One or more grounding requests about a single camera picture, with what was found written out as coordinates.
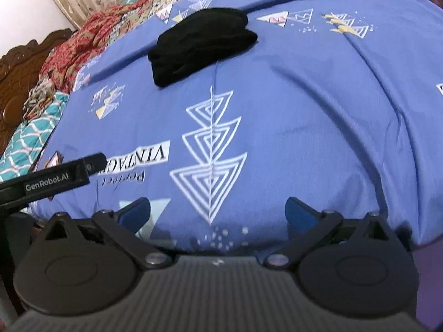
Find teal patterned cloth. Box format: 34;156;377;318
0;91;71;182

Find red patterned quilt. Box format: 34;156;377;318
39;0;210;93

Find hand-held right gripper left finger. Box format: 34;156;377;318
41;197;171;270

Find grey patterned crumpled cloth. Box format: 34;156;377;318
22;77;56;120

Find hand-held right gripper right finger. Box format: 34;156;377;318
264;196;396;269

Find blue printed blanket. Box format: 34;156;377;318
28;0;443;254

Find black pants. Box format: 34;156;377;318
148;7;259;88

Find purple cloth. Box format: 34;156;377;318
411;245;443;332

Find brown wooden headboard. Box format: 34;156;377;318
0;29;76;153

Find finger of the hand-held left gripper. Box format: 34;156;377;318
86;151;108;178

